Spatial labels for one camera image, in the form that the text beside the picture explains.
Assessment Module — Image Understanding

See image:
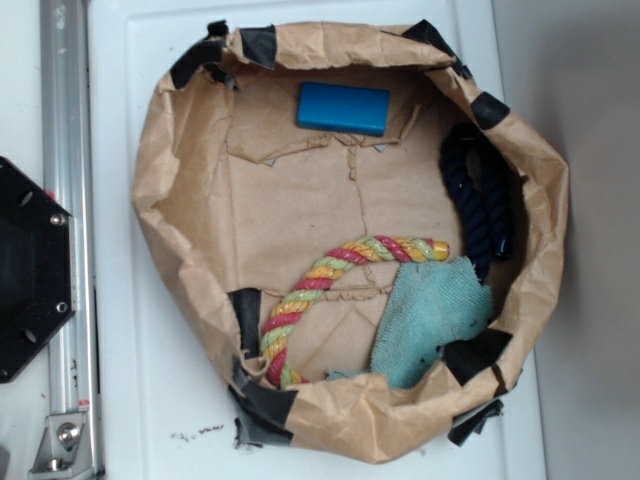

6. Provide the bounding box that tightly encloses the blue rectangular block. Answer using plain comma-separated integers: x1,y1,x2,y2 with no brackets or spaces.
296,82,390,137

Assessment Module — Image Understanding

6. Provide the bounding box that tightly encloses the brown paper bag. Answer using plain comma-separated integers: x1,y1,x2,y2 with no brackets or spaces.
132,21,569,463

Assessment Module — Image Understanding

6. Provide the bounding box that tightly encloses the teal terry cloth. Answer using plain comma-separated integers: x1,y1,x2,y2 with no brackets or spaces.
326,256,493,389

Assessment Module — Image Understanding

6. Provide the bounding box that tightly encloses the multicolour twisted rope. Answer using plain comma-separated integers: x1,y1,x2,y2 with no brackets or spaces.
258,234,451,391

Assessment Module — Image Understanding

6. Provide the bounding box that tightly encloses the dark navy rope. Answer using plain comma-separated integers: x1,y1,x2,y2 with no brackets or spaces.
438,121,515,282

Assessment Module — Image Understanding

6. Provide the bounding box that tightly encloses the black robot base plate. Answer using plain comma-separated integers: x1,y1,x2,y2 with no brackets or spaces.
0,158,74,384

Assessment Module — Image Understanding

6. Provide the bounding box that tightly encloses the aluminium extrusion rail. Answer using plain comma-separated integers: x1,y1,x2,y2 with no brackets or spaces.
39,1,104,479

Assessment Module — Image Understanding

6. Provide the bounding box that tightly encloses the metal corner bracket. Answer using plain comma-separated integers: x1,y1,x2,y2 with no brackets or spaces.
28,412,96,479

